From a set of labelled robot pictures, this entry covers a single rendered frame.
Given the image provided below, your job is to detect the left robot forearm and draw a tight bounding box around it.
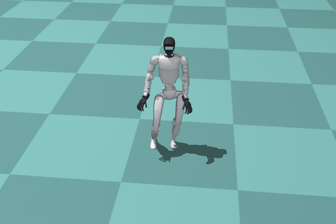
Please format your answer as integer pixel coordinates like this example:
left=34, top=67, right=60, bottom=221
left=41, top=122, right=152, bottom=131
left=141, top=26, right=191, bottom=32
left=182, top=76, right=190, bottom=98

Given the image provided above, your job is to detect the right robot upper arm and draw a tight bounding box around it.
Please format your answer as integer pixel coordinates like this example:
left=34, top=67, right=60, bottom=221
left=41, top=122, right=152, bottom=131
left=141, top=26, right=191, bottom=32
left=147, top=56, right=160, bottom=81

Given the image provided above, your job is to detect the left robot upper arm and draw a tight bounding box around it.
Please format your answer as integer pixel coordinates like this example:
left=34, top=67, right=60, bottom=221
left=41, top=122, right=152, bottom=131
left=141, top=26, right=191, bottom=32
left=179, top=56, right=188, bottom=82

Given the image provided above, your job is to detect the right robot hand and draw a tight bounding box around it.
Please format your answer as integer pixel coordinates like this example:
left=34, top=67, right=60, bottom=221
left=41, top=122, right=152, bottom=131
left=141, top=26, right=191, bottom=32
left=137, top=93, right=150, bottom=111

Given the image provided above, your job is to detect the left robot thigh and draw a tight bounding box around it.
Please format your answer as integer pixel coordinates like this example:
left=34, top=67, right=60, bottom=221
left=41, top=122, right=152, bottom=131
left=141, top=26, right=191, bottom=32
left=173, top=91, right=185, bottom=126

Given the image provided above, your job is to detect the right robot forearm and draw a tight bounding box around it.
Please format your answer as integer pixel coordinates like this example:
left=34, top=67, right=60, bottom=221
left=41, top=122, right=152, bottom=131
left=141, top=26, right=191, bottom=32
left=143, top=74, right=151, bottom=96

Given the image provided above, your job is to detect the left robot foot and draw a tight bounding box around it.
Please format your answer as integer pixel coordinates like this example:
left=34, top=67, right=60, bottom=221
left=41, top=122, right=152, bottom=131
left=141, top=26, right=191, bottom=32
left=170, top=140, right=177, bottom=148

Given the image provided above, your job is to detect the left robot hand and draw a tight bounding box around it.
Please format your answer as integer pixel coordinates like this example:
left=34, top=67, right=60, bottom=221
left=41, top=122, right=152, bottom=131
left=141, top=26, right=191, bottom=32
left=182, top=95, right=192, bottom=114

